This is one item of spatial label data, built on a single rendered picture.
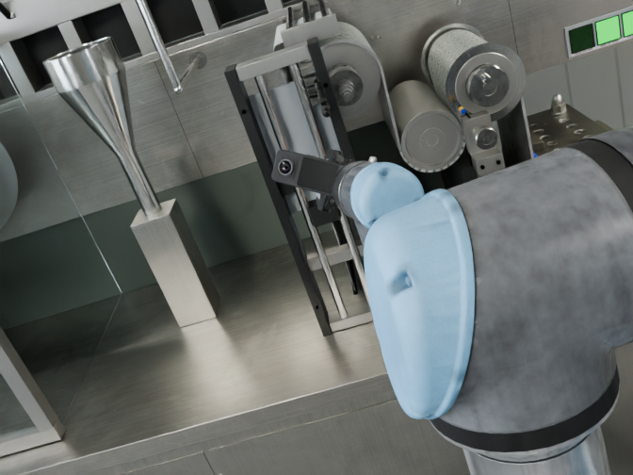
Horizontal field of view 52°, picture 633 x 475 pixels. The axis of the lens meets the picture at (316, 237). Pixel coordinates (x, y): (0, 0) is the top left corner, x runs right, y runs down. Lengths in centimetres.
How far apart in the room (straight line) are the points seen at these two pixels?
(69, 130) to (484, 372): 144
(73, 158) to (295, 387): 83
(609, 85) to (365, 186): 244
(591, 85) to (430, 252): 273
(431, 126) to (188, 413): 70
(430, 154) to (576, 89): 178
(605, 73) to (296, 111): 207
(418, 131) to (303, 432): 61
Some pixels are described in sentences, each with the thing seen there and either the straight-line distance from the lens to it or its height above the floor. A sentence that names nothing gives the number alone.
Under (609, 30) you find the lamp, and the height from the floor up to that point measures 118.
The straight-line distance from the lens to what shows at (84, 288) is 165.
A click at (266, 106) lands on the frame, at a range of 112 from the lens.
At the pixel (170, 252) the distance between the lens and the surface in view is 145.
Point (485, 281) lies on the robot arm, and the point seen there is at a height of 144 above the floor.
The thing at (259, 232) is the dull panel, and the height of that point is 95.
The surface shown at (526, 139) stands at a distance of 136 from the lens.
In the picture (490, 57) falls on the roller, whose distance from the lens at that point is 127.
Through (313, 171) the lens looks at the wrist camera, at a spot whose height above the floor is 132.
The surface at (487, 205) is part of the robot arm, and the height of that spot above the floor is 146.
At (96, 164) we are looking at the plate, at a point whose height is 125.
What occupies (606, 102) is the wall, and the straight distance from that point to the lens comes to 309.
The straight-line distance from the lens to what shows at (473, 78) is 125.
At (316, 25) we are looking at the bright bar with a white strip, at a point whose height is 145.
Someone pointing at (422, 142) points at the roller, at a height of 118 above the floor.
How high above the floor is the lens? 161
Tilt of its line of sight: 25 degrees down
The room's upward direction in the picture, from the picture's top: 20 degrees counter-clockwise
